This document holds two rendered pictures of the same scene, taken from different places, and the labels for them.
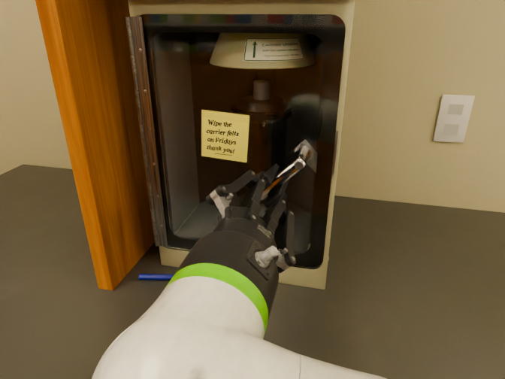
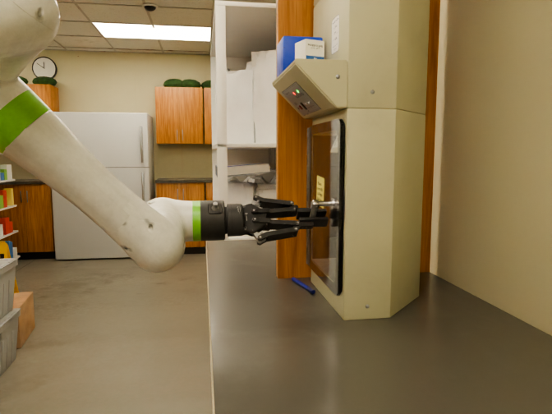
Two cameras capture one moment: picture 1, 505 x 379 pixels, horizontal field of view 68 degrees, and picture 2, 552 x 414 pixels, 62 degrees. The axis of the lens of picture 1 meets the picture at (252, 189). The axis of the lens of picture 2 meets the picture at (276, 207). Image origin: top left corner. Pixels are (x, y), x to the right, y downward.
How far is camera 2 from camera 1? 1.00 m
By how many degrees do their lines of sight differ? 67
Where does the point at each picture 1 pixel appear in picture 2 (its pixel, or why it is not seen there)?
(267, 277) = (209, 212)
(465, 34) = not seen: outside the picture
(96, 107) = (292, 172)
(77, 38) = (288, 138)
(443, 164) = not seen: outside the picture
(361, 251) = (416, 328)
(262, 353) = (166, 208)
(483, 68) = not seen: outside the picture
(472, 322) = (370, 370)
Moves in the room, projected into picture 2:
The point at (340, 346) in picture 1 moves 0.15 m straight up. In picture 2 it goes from (292, 328) to (293, 260)
